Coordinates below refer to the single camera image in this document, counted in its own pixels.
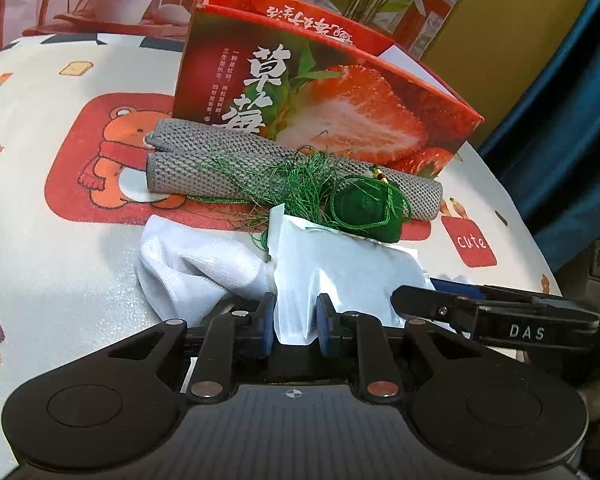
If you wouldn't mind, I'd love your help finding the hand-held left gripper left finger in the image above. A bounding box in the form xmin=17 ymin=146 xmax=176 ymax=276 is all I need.
xmin=107 ymin=292 xmax=277 ymax=404

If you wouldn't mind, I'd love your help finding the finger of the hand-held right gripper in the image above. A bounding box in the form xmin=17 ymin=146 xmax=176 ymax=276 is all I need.
xmin=431 ymin=279 xmax=600 ymax=317
xmin=390 ymin=284 xmax=479 ymax=336

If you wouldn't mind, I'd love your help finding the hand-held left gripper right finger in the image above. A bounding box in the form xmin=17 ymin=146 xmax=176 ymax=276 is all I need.
xmin=316 ymin=293 xmax=481 ymax=404

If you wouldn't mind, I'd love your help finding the white plastic packet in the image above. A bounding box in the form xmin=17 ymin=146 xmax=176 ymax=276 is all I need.
xmin=267 ymin=205 xmax=437 ymax=347

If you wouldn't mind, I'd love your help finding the green tasselled sachet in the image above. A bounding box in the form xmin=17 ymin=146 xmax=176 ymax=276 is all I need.
xmin=195 ymin=146 xmax=414 ymax=262

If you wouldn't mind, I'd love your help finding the red strawberry print cardboard box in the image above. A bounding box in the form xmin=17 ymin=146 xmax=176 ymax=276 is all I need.
xmin=172 ymin=0 xmax=484 ymax=182

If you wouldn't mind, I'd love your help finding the white sock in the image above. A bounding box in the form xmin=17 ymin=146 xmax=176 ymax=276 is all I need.
xmin=135 ymin=213 xmax=277 ymax=329

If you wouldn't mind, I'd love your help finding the grey mesh rolled mat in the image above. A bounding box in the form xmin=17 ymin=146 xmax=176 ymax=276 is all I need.
xmin=144 ymin=118 xmax=444 ymax=222

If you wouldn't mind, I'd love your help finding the cartoon print tablecloth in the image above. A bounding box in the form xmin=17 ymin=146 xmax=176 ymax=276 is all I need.
xmin=0 ymin=31 xmax=565 ymax=480

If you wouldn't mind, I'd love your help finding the yellow-brown wooden board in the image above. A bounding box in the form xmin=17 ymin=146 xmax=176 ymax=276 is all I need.
xmin=420 ymin=0 xmax=600 ymax=92

